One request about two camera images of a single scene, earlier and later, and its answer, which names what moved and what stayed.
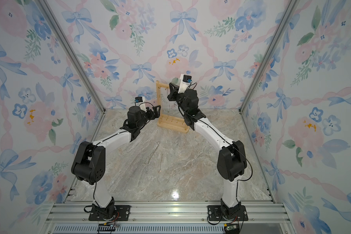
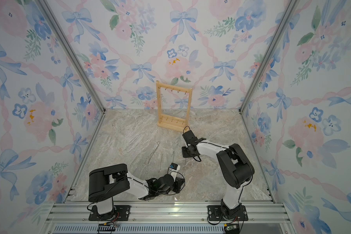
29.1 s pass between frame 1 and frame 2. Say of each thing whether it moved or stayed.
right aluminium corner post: stayed
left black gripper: moved
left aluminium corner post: stayed
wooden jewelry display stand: stayed
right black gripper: moved
